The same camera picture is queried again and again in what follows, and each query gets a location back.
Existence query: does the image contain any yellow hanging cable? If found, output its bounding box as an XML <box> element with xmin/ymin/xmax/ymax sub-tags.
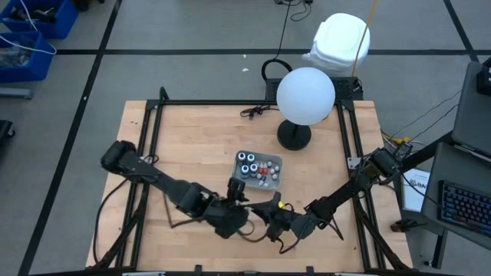
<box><xmin>351</xmin><ymin>0</ymin><xmax>380</xmax><ymax>77</ymax></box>

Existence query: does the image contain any black aluminium table frame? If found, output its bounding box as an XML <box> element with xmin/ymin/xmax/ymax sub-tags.
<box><xmin>86</xmin><ymin>86</ymin><xmax>414</xmax><ymax>276</ymax></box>

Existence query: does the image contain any black floor cable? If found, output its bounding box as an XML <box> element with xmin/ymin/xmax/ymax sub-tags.
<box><xmin>261</xmin><ymin>0</ymin><xmax>295</xmax><ymax>82</ymax></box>

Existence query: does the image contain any white lidded bucket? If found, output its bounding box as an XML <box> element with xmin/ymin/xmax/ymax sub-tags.
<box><xmin>302</xmin><ymin>12</ymin><xmax>371</xmax><ymax>77</ymax></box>

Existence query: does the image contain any white globe lamp black base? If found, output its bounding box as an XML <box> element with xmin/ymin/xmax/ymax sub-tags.
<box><xmin>275</xmin><ymin>67</ymin><xmax>337</xmax><ymax>151</ymax></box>

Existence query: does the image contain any grey metal bar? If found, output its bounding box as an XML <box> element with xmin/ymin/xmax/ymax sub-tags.
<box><xmin>0</xmin><ymin>87</ymin><xmax>35</xmax><ymax>100</ymax></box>

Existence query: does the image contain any grey desk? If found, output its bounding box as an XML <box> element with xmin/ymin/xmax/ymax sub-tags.
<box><xmin>420</xmin><ymin>132</ymin><xmax>491</xmax><ymax>252</ymax></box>

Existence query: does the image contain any grey plastic bin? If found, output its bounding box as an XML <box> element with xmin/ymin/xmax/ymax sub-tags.
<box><xmin>231</xmin><ymin>149</ymin><xmax>284</xmax><ymax>191</ymax></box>

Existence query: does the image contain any black clamp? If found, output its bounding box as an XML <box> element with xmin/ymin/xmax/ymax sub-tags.
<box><xmin>390</xmin><ymin>218</ymin><xmax>427</xmax><ymax>234</ymax></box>

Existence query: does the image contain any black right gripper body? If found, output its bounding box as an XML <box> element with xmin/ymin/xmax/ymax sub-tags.
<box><xmin>267</xmin><ymin>190</ymin><xmax>308</xmax><ymax>243</ymax></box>

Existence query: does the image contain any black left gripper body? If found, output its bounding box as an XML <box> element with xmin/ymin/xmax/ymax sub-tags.
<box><xmin>203</xmin><ymin>176</ymin><xmax>251</xmax><ymax>239</ymax></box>

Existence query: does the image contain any backlit black keyboard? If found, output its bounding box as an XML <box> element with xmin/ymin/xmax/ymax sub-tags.
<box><xmin>438</xmin><ymin>179</ymin><xmax>491</xmax><ymax>235</ymax></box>

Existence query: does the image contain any black cable bundle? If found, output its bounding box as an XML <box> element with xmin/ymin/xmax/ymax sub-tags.
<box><xmin>239</xmin><ymin>103</ymin><xmax>280</xmax><ymax>120</ymax></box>

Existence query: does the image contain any black desk device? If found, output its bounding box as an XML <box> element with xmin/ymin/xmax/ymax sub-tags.
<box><xmin>476</xmin><ymin>57</ymin><xmax>491</xmax><ymax>97</ymax></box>

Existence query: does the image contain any white paper sheet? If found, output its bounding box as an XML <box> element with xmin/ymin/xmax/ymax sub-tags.
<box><xmin>400</xmin><ymin>167</ymin><xmax>431</xmax><ymax>213</ymax></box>

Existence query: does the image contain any blue plastic bin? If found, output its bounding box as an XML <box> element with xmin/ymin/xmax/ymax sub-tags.
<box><xmin>0</xmin><ymin>0</ymin><xmax>80</xmax><ymax>40</ymax></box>
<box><xmin>0</xmin><ymin>31</ymin><xmax>54</xmax><ymax>84</ymax></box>

